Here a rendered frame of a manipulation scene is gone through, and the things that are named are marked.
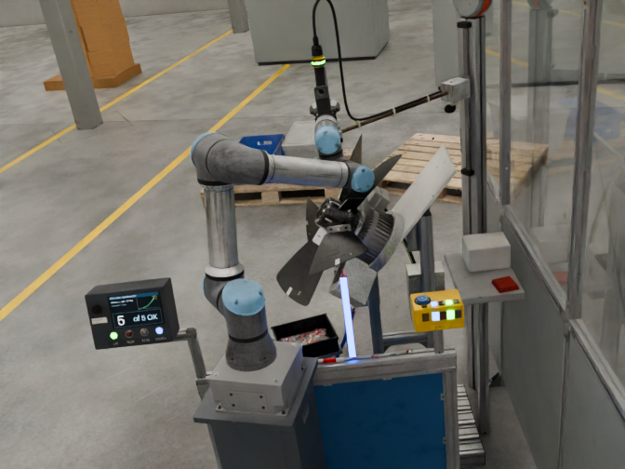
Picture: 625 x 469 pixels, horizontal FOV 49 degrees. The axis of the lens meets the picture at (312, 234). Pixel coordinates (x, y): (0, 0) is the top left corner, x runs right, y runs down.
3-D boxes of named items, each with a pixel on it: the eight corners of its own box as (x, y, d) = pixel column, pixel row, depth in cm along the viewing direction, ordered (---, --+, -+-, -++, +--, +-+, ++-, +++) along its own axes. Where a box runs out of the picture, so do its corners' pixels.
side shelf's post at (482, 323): (486, 427, 316) (485, 274, 278) (489, 434, 313) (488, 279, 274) (478, 428, 316) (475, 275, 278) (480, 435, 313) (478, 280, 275)
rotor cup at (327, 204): (355, 207, 269) (328, 190, 266) (365, 213, 255) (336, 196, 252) (337, 238, 270) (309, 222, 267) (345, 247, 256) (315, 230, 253)
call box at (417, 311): (458, 314, 233) (458, 288, 228) (464, 331, 224) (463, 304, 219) (411, 318, 234) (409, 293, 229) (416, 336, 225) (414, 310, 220)
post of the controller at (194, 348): (206, 372, 240) (194, 327, 231) (206, 378, 237) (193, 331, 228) (198, 373, 240) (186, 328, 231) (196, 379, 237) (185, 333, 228)
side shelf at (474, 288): (500, 252, 292) (500, 247, 290) (525, 299, 260) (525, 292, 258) (444, 259, 293) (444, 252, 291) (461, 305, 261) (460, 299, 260)
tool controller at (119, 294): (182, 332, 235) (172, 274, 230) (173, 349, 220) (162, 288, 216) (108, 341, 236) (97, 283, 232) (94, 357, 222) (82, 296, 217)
